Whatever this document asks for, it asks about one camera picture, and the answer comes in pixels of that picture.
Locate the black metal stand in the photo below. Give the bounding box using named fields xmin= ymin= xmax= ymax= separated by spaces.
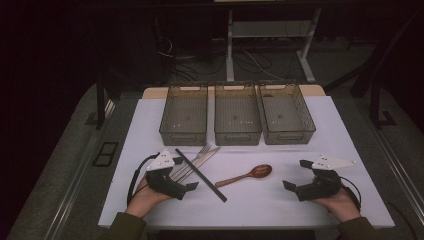
xmin=369 ymin=82 xmax=398 ymax=130

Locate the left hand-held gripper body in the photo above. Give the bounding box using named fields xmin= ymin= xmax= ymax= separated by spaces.
xmin=145 ymin=149 xmax=188 ymax=201

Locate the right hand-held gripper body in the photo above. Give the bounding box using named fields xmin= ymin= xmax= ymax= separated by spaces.
xmin=294 ymin=153 xmax=357 ymax=202

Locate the tangle of black floor cables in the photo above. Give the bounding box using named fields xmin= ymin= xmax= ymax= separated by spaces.
xmin=156 ymin=33 xmax=228 ymax=84

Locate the white table mat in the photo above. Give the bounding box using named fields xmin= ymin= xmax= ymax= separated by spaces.
xmin=98 ymin=95 xmax=396 ymax=231

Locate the brown wooden spoon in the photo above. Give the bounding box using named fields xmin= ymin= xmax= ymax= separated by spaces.
xmin=214 ymin=163 xmax=273 ymax=189

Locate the white metal desk frame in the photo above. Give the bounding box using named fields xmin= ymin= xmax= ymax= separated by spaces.
xmin=225 ymin=8 xmax=324 ymax=84

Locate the left hand-held gripper cable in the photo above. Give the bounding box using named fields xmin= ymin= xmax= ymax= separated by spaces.
xmin=126 ymin=152 xmax=161 ymax=207

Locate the metal floor rail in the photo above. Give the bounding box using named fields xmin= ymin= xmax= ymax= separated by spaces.
xmin=361 ymin=109 xmax=424 ymax=216
xmin=43 ymin=99 xmax=116 ymax=240

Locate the person's right hand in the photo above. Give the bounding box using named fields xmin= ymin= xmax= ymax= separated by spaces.
xmin=313 ymin=189 xmax=361 ymax=224

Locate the white floor cable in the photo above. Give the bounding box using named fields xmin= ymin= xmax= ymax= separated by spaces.
xmin=242 ymin=49 xmax=286 ymax=82

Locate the person's left hand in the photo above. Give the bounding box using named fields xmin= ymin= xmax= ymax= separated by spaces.
xmin=125 ymin=176 xmax=173 ymax=219

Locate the clear smoky plastic bin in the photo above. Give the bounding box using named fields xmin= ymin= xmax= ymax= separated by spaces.
xmin=213 ymin=82 xmax=263 ymax=147
xmin=258 ymin=81 xmax=317 ymax=146
xmin=159 ymin=83 xmax=209 ymax=147

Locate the right hand-held gripper cable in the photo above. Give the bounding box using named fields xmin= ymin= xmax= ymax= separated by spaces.
xmin=339 ymin=175 xmax=363 ymax=212

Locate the hand-held gripper cable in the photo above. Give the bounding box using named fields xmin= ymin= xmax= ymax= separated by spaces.
xmin=126 ymin=152 xmax=161 ymax=207
xmin=339 ymin=175 xmax=363 ymax=212

